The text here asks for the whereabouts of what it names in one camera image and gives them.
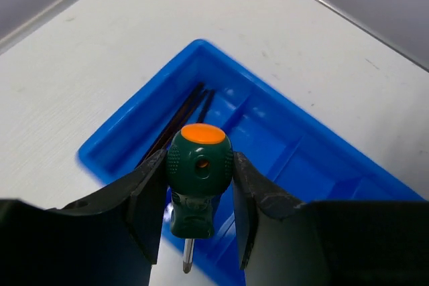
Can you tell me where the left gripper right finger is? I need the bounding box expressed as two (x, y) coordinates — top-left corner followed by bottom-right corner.
(233, 152), (428, 285)

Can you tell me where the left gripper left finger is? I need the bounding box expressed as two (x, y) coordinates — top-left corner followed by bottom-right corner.
(1, 150), (167, 285)

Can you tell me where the green stubby screwdriver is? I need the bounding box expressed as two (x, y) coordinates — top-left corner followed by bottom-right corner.
(166, 123), (234, 273)

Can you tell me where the dark hex key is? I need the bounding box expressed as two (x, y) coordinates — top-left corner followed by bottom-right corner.
(135, 82), (204, 168)
(197, 89), (215, 123)
(161, 89), (208, 149)

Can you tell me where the blue compartment tray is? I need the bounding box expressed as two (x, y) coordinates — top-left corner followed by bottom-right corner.
(78, 40), (428, 285)

